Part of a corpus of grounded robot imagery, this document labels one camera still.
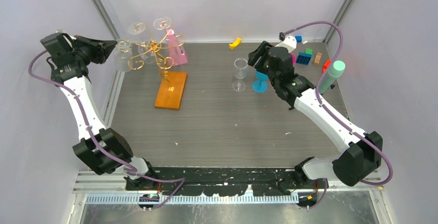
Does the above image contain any clear wine glass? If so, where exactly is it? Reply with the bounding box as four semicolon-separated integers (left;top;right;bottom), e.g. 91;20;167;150
232;58;248;92
153;17;173;30
114;39;133;72
128;22;154;64

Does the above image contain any blue wine glass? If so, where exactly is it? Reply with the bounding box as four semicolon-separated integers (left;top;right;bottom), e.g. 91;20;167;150
252;71;269;93

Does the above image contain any pink wine glass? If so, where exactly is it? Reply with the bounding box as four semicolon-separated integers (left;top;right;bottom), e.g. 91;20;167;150
291;53;296;66

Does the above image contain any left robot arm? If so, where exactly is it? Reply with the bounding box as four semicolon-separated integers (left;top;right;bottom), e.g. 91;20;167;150
40;33;159;190

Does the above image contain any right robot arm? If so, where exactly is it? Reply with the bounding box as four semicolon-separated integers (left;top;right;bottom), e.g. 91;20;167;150
248;41;383;188

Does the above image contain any clear wine glass top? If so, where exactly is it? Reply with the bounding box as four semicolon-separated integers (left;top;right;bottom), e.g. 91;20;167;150
153;17;173;30

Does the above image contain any orange wooden rack base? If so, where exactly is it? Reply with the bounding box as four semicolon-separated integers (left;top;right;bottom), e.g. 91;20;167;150
154;71;187;110

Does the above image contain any yellow toy piece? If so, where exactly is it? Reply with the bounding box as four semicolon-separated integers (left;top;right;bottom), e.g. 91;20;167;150
228;37;242;50

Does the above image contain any blue studded toy block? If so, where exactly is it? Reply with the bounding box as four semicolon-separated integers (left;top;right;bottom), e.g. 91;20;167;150
296;52;312;65

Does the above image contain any tan wooden block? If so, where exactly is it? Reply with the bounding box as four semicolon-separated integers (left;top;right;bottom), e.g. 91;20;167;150
313;52;322;65

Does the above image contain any red toy piece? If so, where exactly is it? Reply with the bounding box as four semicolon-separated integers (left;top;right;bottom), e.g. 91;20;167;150
322;59;332;73

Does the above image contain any mint green cylinder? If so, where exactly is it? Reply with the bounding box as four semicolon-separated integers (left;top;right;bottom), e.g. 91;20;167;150
317;60;346;94

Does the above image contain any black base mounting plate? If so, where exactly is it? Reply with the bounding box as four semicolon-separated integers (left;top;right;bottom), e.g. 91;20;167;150
125;166;330;198

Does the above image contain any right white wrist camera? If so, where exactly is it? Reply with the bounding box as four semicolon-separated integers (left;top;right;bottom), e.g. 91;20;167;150
276;35;297;54

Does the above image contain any gold wire glass rack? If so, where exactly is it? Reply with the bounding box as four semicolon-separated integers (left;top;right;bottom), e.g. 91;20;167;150
130;24;186;79

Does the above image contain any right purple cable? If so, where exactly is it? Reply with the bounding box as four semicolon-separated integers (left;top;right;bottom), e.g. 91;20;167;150
284;21;395;211

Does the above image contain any purple cable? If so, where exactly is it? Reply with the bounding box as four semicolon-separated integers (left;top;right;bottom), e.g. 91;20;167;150
284;21;395;211
28;50;186;211

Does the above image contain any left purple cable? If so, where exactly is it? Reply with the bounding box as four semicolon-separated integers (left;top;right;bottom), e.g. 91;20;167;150
28;50;186;211

